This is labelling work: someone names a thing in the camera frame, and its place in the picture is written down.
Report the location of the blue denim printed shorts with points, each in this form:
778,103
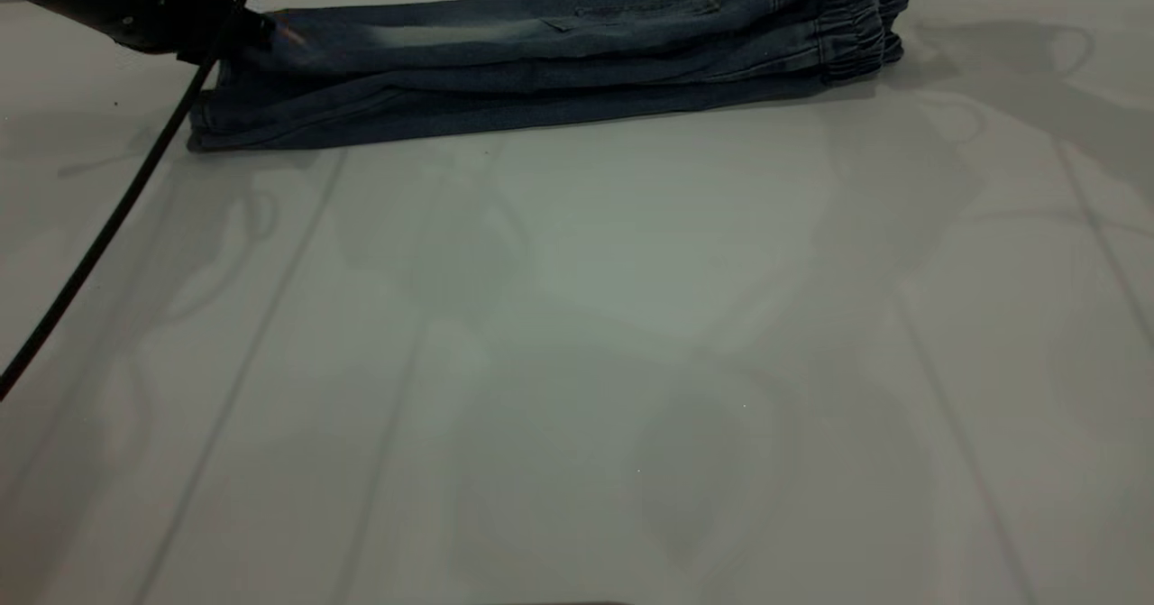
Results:
541,73

